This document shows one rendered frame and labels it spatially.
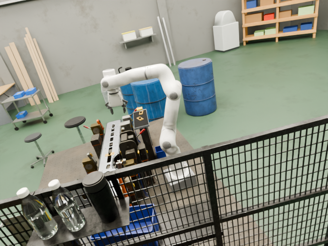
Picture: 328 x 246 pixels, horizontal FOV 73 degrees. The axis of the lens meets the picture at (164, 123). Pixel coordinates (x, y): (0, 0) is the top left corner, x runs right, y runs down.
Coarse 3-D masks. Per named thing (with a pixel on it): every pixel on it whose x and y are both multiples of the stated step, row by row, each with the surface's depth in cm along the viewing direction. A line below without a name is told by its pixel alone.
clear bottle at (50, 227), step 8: (24, 192) 69; (24, 200) 70; (32, 200) 71; (40, 200) 74; (24, 208) 70; (32, 208) 70; (40, 208) 72; (24, 216) 71; (32, 216) 71; (40, 216) 72; (48, 216) 75; (32, 224) 72; (40, 224) 73; (48, 224) 75; (56, 224) 79; (40, 232) 74; (48, 232) 75
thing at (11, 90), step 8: (0, 88) 703; (8, 88) 688; (16, 88) 753; (0, 96) 641; (0, 104) 624; (8, 104) 671; (16, 104) 771; (24, 104) 779; (0, 112) 632; (0, 120) 640; (8, 120) 646
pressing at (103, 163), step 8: (120, 120) 257; (112, 128) 243; (120, 128) 237; (104, 136) 230; (112, 136) 226; (104, 144) 214; (104, 152) 202; (120, 152) 198; (104, 160) 191; (112, 160) 188; (104, 168) 180; (112, 168) 178; (112, 184) 161; (112, 192) 153
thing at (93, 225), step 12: (120, 192) 84; (120, 204) 84; (60, 216) 84; (84, 216) 82; (96, 216) 81; (120, 216) 78; (60, 228) 79; (84, 228) 77; (96, 228) 76; (108, 228) 75; (36, 240) 77; (48, 240) 76; (60, 240) 75; (72, 240) 74
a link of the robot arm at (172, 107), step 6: (180, 84) 155; (168, 102) 159; (174, 102) 159; (168, 108) 158; (174, 108) 157; (168, 114) 159; (174, 114) 159; (168, 120) 162; (174, 120) 162; (168, 126) 172; (174, 126) 172
